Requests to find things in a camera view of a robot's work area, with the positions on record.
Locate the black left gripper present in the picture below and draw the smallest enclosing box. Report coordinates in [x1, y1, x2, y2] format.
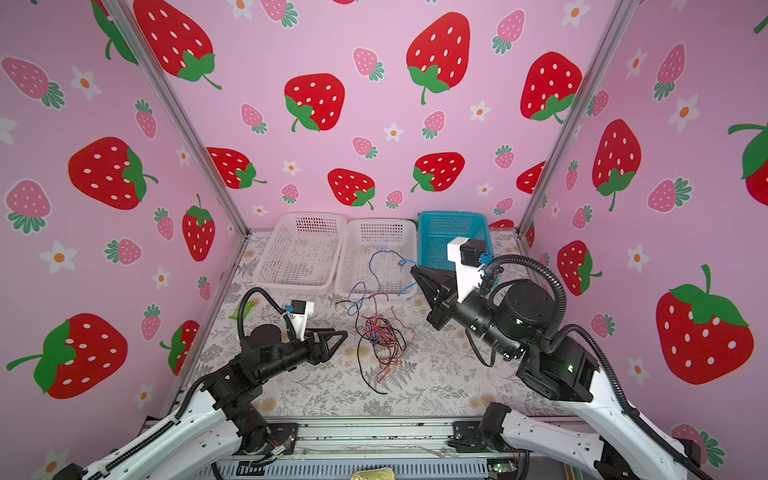
[259, 325, 347, 386]

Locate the blue cable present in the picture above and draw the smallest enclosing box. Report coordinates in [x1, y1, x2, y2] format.
[346, 249, 420, 318]

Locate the black cable bundle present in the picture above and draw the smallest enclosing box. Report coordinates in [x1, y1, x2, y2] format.
[334, 298, 416, 396]

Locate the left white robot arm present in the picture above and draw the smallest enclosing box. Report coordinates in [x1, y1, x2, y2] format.
[55, 287, 348, 479]

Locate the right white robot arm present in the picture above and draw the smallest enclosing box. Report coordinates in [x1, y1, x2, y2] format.
[411, 253, 708, 479]

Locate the teal plastic basket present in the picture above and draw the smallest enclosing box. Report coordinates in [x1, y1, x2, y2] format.
[417, 211, 494, 271]

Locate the middle white plastic basket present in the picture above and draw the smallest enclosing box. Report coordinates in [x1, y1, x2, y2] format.
[334, 219, 417, 301]

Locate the white plastic basket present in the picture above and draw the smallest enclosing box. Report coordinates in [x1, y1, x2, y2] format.
[253, 212, 347, 295]
[334, 219, 417, 301]

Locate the green small packet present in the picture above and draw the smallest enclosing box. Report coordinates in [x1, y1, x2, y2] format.
[231, 301, 256, 320]

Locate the left white plastic basket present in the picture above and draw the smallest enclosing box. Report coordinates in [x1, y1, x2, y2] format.
[253, 212, 347, 295]

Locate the gold foil object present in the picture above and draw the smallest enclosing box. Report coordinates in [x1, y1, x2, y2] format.
[351, 467, 395, 480]

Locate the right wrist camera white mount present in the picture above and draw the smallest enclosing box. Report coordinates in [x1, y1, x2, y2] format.
[447, 237, 488, 302]

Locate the aluminium front rail base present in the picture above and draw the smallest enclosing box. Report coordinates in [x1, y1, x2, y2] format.
[143, 415, 577, 480]

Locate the aluminium corner post right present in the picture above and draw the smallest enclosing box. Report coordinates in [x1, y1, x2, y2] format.
[517, 1, 640, 237]

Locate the aluminium corner post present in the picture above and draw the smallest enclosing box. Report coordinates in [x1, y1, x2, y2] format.
[104, 0, 250, 237]
[517, 1, 640, 237]

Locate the aluminium corner post left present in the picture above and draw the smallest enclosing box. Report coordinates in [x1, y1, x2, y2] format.
[104, 0, 250, 237]

